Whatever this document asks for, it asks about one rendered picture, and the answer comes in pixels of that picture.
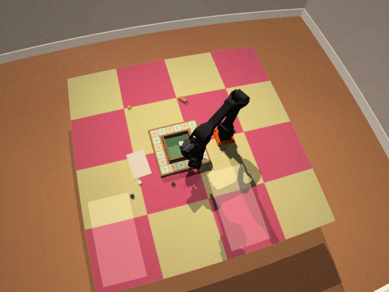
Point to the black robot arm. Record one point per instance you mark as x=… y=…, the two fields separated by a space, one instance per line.
x=236 y=100

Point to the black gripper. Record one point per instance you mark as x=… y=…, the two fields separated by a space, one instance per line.
x=196 y=160

